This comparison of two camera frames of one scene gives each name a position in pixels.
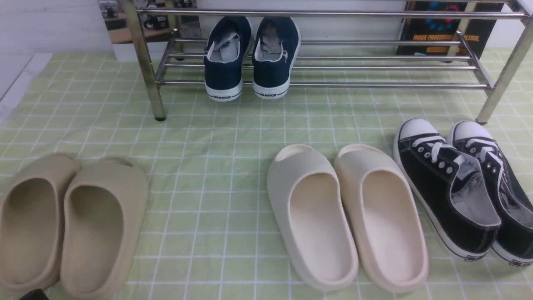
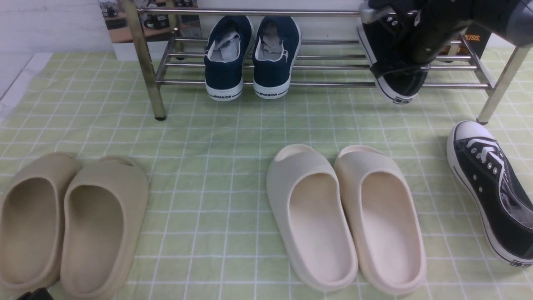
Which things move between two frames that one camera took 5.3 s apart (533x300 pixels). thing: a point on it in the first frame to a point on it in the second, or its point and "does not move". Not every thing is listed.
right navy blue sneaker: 277,45 does not move
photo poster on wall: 165,21 does not move
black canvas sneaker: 514,243 does not move
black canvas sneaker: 447,188 to 398,73
